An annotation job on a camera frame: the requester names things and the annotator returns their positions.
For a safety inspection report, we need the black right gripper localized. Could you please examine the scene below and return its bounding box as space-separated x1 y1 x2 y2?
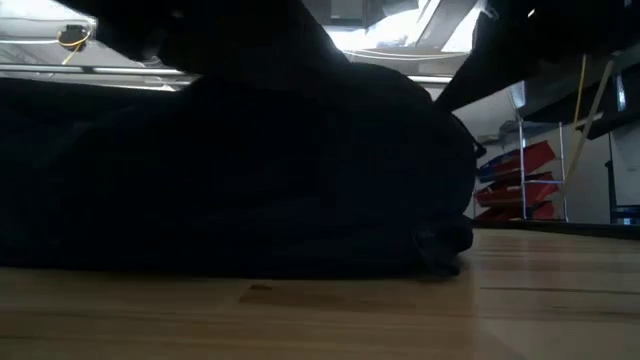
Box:
434 0 640 114

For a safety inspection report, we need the navy blue backpack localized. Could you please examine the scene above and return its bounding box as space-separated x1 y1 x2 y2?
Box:
0 62 487 281

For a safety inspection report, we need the red storage bin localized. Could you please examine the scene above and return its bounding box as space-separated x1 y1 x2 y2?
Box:
477 199 564 221
477 140 557 182
474 172 560 207

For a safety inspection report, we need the metal shelf rack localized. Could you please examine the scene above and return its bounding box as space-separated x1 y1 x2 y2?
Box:
472 119 571 222

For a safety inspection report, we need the orange slanted pole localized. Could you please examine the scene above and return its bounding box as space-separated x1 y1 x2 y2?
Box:
573 53 588 127

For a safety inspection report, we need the white slanted pole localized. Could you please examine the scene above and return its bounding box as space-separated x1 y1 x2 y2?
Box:
552 58 617 201

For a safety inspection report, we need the long ceiling light strip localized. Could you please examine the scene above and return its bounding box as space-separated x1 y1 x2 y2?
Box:
0 63 455 86

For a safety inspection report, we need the black metal stand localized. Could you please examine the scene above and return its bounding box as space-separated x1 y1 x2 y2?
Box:
603 130 640 226

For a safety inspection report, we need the dark ceiling cable reel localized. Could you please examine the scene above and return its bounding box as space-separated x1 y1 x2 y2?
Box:
56 23 92 52

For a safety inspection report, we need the black aluminium table frame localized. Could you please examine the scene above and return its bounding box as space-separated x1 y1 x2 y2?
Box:
472 218 640 240

